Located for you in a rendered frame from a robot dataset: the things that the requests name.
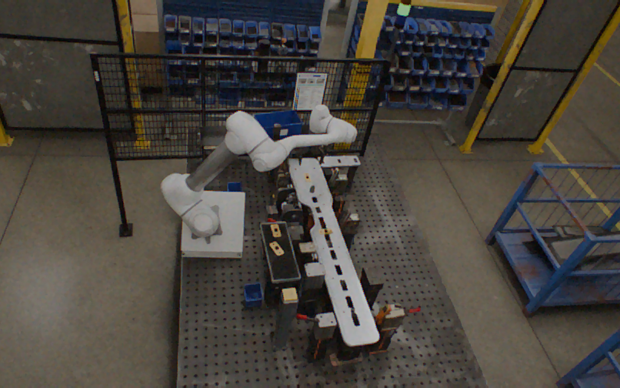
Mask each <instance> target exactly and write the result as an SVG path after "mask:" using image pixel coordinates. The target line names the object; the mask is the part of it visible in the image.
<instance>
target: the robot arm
mask: <svg viewBox="0 0 620 388"><path fill-rule="evenodd" d="M309 125H310V128H309V133H308V135H295V136H291V137H288V138H286V139H283V140H280V141H278V142H273V141H272V140H271V139H270V138H269V137H268V135H267V134H266V132H265V130H264V129H263V128H262V127H261V126H260V125H259V124H258V123H257V122H256V121H255V120H254V119H253V118H252V117H251V116H250V115H249V114H247V113H245V112H241V111H238V112H236V113H235V114H234V115H232V116H230V117H229V118H228V119H227V121H226V129H227V130H228V131H227V134H226V136H225V141H224V142H223V143H222V144H221V145H220V146H218V147H217V148H216V149H215V150H214V151H213V152H212V153H211V154H210V155H209V156H208V158H207V159H205V160H204V161H203V162H202V163H201V164H200V165H199V166H198V167H197V168H196V169H195V170H194V171H193V172H192V173H191V174H184V175H181V174H177V173H175V174H171V175H170V176H168V177H166V178H165V179H164V180H163V181H162V183H161V191H162V195H163V196H164V198H165V200H166V202H167V203H168V204H169V205H170V206H171V207H172V209H173V210H174V211H175V212H176V213H177V214H178V215H179V216H180V217H181V218H182V220H183V221H184V222H185V224H186V225H187V226H188V228H190V230H191V231H192V238H193V239H197V238H200V237H205V241H206V244H210V243H211V236H213V235H219V236H220V235H222V233H223V231H222V228H221V223H220V218H219V213H218V210H219V206H217V205H215V206H212V207H209V206H208V205H207V204H206V203H205V202H204V201H203V200H202V198H201V196H202V194H203V188H204V187H205V186H206V185H207V184H208V183H209V182H210V181H212V180H213V179H214V178H215V177H216V176H217V175H218V174H219V173H220V172H221V171H222V170H223V169H224V168H225V167H226V166H227V165H228V164H229V163H231V162H232V161H233V160H234V159H235V158H236V157H237V156H238V155H241V154H244V153H248V154H249V156H250V157H251V158H252V164H253V166H254V168H255V169H256V170H258V171H259V172H266V171H269V170H272V169H274V168H275V167H277V166H279V165H280V164H281V163H282V162H283V161H284V160H285V158H286V157H287V156H288V154H289V153H290V152H291V150H292V149H294V148H297V147H300V149H299V150H298V151H297V152H296V155H297V156H298V160H299V162H298V163H299V165H301V164H302V156H303V155H304V154H305V153H306V152H307V151H309V150H310V149H311V150H313V149H314V150H316V149H317V150H318V151H319V152H320V153H321V157H320V160H319V163H320V165H321V164H322V160H323V159H324V158H325V156H327V155H328V153H327V150H326V148H325V145H326V144H331V143H333V142H335V143H340V142H346V143H350V142H354V141H355V137H356V135H357V131H356V128H355V127H354V126H353V125H351V124H349V123H347V122H345V121H343V120H341V119H336V118H334V117H332V116H331V115H330V114H329V110H328V108H327V106H325V105H317V106H316V107H314V108H313V110H312V114H311V117H310V121H309ZM324 133H326V135H324ZM320 145H322V146H323V148H324V150H325V152H323V151H322V150H321V149H320V147H319V146H320ZM305 147H306V148H305Z"/></svg>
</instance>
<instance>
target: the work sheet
mask: <svg viewBox="0 0 620 388"><path fill-rule="evenodd" d="M328 74H329V72H296V78H295V88H294V94H293V100H292V107H291V110H294V105H295V109H296V103H297V98H298V106H297V109H296V110H295V111H312V110H313V108H314V107H316V106H317V105H322V104H323V100H324V96H325V89H326V85H327V81H328ZM299 87H300V89H299ZM297 88H298V90H299V95H298V92H297ZM296 92H297V98H296V103H295V97H296Z"/></svg>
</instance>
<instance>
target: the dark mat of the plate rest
mask: <svg viewBox="0 0 620 388"><path fill-rule="evenodd" d="M271 225H275V224H267V225H262V231H263V235H264V238H265V245H266V249H267V253H268V259H269V263H270V267H271V271H272V277H273V280H279V279H293V278H299V274H298V270H297V266H296V263H295V258H294V255H293V252H292V247H291V243H290V240H289V237H288V232H287V229H286V225H285V223H277V225H278V227H279V231H280V233H281V236H279V237H274V235H273V232H272V228H271ZM273 242H277V243H278V245H279V246H280V248H281V249H282V251H283V252H284V253H283V254H281V255H280V256H277V254H276V253H275V251H274V250H273V248H272V247H271V246H270V243H273Z"/></svg>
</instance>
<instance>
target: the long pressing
mask: <svg viewBox="0 0 620 388"><path fill-rule="evenodd" d="M289 162H290V170H289V171H290V173H291V175H290V176H291V180H292V184H293V186H294V188H295V189H296V192H297V193H296V197H297V200H298V202H300V204H302V205H303V206H306V207H308V208H309V209H310V210H311V213H312V217H313V219H314V222H315V225H314V226H313V228H312V229H311V230H310V236H311V239H312V242H313V243H314V244H315V248H316V255H317V258H318V262H319V263H322V264H323V266H324V269H325V278H324V281H325V286H326V289H327V291H328V296H329V299H330V301H331V304H332V308H333V311H334V314H335V318H336V321H337V324H338V328H339V331H340V333H341V337H342V341H343V343H344V344H345V345H346V346H350V347H353V346H362V345H368V344H373V343H377V342H378V340H379V334H378V330H377V328H376V325H375V322H374V320H373V318H372V314H371V311H370V309H369V307H368V304H367V301H366V298H365V295H364V293H363V291H362V287H361V284H360V282H359V280H358V277H357V274H356V271H355V268H354V266H353V263H352V260H351V257H350V255H349V253H348V250H347V247H346V244H345V241H344V239H343V236H342V233H341V230H340V228H339V226H338V223H337V220H336V218H335V214H334V212H333V209H332V202H333V198H332V195H331V193H330V191H329V188H328V185H327V182H326V181H325V177H324V175H323V172H322V169H321V166H320V164H319V162H318V160H317V159H314V158H306V159H302V164H301V165H299V163H298V162H299V160H298V159H289ZM304 173H309V175H310V178H311V182H306V181H305V177H304V175H303V174H304ZM312 185H314V186H315V192H314V193H311V192H309V190H310V187H311V186H312ZM320 195H321V196H320ZM313 197H315V198H316V199H317V201H318V202H317V203H313V201H312V198H313ZM323 204H324V205H323ZM315 207H319V208H320V210H321V212H322V213H317V212H316V210H315ZM319 217H323V219H324V221H325V225H326V228H327V229H332V231H333V233H332V234H329V236H330V239H331V241H332V245H333V248H328V245H327V242H326V240H325V236H324V235H325V234H323V235H320V234H319V232H318V230H319V229H322V227H321V224H320V222H319V219H318V218H319ZM330 250H334V251H335V254H336V256H337V260H333V259H332V257H331V254H330V252H329V251H330ZM335 265H340V268H341V271H342V275H340V276H339V275H338V274H337V272H336V269H335ZM332 278H334V279H332ZM340 280H344V281H345V283H346V286H347V288H348V291H345V292H344V291H343V290H342V286H341V283H340ZM346 296H350V297H351V299H352V303H353V306H354V308H355V312H354V313H351V309H349V308H348V304H347V302H346V299H345V297H346ZM361 309H362V310H361ZM343 312H344V313H343ZM351 314H356V315H357V317H358V321H359V323H360V326H355V325H354V323H353V320H352V316H351Z"/></svg>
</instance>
